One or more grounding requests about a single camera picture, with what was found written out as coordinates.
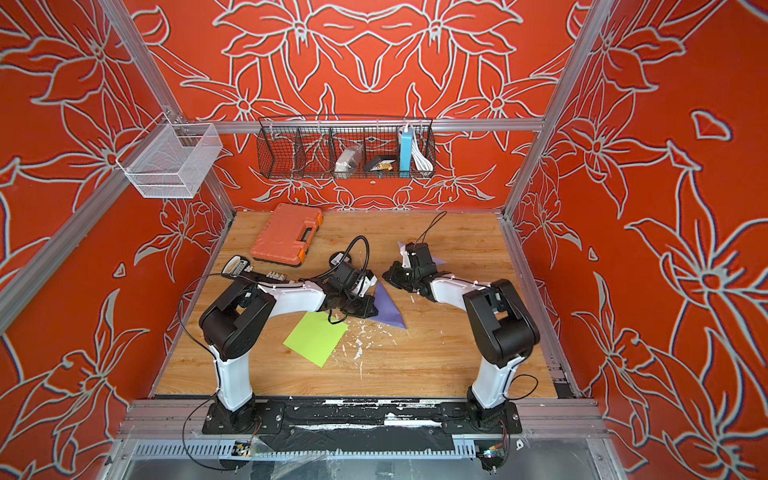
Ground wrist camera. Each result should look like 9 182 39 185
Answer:
352 270 378 297
400 242 436 270

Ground light lavender square paper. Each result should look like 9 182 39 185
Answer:
397 241 447 266

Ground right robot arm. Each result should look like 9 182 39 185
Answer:
383 262 540 431

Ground black wire wall basket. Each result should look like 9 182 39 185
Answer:
257 115 437 180

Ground black round disc with label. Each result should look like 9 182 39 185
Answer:
329 251 352 271

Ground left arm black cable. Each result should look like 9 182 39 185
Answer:
308 235 371 282

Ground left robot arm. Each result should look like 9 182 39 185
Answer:
199 275 378 435

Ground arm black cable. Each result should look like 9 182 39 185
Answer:
308 235 371 282
416 210 449 245

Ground orange plastic tool case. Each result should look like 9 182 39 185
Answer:
250 203 323 267

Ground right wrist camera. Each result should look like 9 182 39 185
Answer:
400 242 436 270

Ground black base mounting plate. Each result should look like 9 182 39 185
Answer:
202 396 522 435

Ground lime green square paper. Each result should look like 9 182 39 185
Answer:
283 313 348 367

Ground silver packet in basket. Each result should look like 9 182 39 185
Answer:
334 145 364 179

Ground white cables in basket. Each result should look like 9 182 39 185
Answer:
412 128 436 175

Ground dark purple square paper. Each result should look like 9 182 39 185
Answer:
370 283 407 330

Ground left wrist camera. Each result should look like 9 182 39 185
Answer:
352 270 378 297

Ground black item in basket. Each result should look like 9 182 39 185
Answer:
364 155 399 173

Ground white slotted cable duct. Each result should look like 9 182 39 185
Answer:
131 439 478 462

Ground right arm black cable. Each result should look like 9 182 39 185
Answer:
416 210 449 245

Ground clear plastic wall bin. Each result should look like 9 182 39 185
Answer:
118 123 222 199

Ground light blue box in basket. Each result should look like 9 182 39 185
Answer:
398 130 413 178

